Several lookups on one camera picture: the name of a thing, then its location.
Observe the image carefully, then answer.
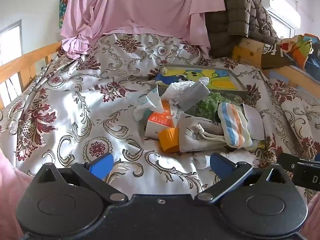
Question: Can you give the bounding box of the wall poster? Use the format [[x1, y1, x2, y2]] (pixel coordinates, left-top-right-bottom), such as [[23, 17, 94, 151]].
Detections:
[[59, 0, 72, 29]]

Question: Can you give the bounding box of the striped sock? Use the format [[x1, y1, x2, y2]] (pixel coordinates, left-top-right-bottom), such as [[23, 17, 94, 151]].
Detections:
[[217, 102, 253, 148]]

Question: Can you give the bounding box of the brown cloth with white letters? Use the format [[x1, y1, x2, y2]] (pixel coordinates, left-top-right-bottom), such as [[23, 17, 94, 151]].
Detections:
[[261, 42, 296, 70]]

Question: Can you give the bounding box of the olive puffer jacket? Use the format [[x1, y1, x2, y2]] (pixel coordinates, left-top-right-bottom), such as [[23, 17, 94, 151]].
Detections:
[[205, 0, 282, 58]]

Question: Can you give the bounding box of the green scrubby cloth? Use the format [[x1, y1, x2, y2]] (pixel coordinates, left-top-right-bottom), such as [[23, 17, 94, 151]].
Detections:
[[192, 92, 241, 121]]

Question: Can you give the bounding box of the orange ribbed cup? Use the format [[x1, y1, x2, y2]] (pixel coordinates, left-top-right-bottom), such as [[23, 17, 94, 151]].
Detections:
[[158, 127, 181, 153]]

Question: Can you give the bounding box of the yellow blue cartoon cloth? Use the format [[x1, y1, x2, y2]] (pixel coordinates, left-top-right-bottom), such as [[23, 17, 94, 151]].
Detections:
[[156, 67, 244, 92]]

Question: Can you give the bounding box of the beige drawstring bag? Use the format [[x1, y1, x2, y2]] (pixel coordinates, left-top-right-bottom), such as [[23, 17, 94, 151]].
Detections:
[[177, 113, 226, 153]]

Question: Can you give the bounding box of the window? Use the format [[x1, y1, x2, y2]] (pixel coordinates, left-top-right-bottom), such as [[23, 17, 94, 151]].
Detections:
[[0, 19, 23, 102]]

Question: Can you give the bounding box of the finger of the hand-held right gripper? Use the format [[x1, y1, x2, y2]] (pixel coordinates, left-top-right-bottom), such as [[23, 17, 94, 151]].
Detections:
[[277, 152, 300, 173]]

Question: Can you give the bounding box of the orange white tissue box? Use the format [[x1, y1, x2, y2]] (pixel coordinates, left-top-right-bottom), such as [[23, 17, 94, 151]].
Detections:
[[144, 99, 176, 140]]

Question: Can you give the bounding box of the wooden bed frame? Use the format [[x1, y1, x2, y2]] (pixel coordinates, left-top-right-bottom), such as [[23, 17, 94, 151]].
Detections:
[[232, 37, 320, 92]]

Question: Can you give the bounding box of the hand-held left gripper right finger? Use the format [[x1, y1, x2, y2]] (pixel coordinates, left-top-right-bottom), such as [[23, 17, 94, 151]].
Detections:
[[194, 152, 290, 204]]

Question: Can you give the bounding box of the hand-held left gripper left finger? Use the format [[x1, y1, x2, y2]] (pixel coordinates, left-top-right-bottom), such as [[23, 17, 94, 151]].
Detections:
[[32, 153, 128, 203]]

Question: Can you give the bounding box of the pink sheet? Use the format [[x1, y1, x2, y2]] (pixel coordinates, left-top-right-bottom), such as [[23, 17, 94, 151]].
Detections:
[[60, 0, 227, 60]]

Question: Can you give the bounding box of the person's pink clothing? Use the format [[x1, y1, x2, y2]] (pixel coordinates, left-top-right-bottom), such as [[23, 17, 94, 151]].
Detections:
[[0, 150, 34, 240]]

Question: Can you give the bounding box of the white air conditioner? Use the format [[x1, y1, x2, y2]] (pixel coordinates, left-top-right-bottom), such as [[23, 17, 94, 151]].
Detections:
[[251, 0, 302, 29]]

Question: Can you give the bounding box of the wooden bed rail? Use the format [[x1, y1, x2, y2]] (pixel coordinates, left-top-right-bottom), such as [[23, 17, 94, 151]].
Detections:
[[0, 41, 62, 107]]

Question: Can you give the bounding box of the white tissue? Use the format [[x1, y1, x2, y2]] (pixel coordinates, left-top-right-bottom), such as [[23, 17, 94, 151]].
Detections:
[[193, 151, 255, 170]]

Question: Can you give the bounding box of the white teal tissue pack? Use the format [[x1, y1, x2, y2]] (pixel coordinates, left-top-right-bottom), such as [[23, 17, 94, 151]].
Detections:
[[133, 89, 165, 122]]

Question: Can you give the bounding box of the grey tray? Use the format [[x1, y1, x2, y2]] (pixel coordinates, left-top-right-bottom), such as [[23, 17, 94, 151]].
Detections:
[[156, 64, 248, 98]]

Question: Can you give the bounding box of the floral bedspread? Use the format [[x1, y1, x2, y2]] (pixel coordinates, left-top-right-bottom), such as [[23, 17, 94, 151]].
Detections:
[[0, 32, 320, 205]]

